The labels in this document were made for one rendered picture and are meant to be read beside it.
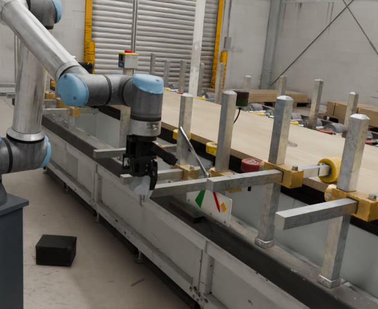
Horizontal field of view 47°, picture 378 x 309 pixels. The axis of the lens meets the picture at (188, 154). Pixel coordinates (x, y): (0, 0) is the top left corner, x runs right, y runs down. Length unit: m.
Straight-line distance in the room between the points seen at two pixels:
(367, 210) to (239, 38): 10.42
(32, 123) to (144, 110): 0.74
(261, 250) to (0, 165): 1.06
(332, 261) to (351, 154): 0.29
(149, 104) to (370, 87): 8.87
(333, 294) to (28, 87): 1.29
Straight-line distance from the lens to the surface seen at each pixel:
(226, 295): 2.05
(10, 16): 1.58
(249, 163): 1.55
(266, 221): 1.38
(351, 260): 1.49
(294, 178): 1.29
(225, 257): 1.62
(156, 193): 1.35
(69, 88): 1.24
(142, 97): 1.23
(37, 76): 1.80
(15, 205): 1.91
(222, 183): 1.15
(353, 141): 1.15
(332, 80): 10.56
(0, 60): 9.18
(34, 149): 1.90
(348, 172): 1.17
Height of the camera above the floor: 1.30
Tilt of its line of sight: 15 degrees down
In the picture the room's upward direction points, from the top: 5 degrees clockwise
